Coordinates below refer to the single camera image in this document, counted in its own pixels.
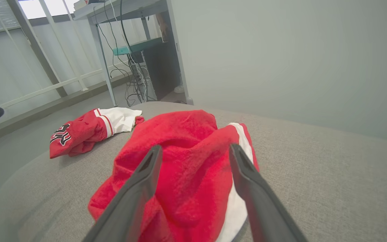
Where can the red shorts with white stripe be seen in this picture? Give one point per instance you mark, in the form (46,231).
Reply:
(186,141)

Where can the teal flat box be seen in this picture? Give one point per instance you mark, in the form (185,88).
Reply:
(126,49)

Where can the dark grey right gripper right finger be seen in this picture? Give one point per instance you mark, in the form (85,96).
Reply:
(264,208)

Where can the grey metal desk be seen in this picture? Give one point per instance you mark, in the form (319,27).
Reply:
(126,8)

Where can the black computer tower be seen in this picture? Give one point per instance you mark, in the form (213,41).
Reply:
(163,70)

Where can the grey partition panel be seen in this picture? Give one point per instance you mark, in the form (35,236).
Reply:
(281,60)

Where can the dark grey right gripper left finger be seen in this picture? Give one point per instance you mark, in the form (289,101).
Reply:
(129,201)

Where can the red jersey with white sleeves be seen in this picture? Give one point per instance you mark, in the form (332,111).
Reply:
(82,134)

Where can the white metal railing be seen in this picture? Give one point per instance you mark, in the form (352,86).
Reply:
(81,84)

